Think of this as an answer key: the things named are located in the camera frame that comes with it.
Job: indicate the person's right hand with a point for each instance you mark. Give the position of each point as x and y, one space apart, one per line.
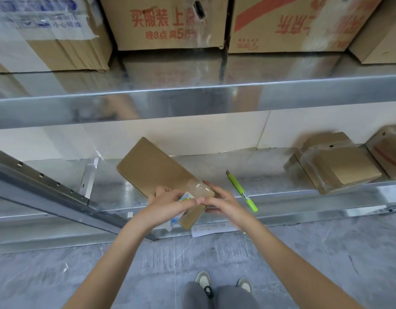
231 207

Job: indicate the person's left hand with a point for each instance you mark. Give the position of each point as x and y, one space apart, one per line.
164 207

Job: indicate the person's right fingers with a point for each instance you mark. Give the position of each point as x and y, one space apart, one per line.
214 189

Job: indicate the person's left fingers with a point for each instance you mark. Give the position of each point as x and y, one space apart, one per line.
188 201

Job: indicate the long brown cardboard box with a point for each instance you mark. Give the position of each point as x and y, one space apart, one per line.
153 167

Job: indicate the person's left forearm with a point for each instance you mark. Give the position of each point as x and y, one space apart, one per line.
111 263

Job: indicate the person's right forearm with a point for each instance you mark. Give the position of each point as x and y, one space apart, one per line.
291 263

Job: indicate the green utility knife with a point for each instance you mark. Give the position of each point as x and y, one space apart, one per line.
241 189

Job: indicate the white paper slip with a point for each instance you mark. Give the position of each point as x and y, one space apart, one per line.
210 229

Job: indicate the metal shelf board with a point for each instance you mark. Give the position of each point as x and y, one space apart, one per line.
281 202
198 96

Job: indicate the person's left shoe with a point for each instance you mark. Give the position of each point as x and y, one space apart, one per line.
203 283

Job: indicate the person's shoe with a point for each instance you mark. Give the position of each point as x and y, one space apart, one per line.
245 285
203 283

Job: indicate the person's grey trousers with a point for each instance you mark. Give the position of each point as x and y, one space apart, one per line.
217 297

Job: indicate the person's right shoe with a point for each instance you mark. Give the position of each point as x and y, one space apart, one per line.
245 285

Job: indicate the taped bundle of flat cardboard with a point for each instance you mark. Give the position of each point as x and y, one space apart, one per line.
339 167

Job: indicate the grey metal rack upright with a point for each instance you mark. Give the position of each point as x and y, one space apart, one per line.
46 189

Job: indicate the cardboard box with red print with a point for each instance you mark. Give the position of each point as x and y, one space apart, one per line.
165 25

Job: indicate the small cardboard box red line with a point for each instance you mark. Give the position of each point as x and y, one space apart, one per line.
389 154

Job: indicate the cardboard box with red stripe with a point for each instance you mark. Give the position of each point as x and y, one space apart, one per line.
291 25

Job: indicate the taped cardboard box blue print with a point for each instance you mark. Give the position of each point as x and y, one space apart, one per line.
46 32

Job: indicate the plain brown cardboard box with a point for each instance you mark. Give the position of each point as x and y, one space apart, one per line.
381 38

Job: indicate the white metal bracket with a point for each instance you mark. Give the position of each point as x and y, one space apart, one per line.
88 178

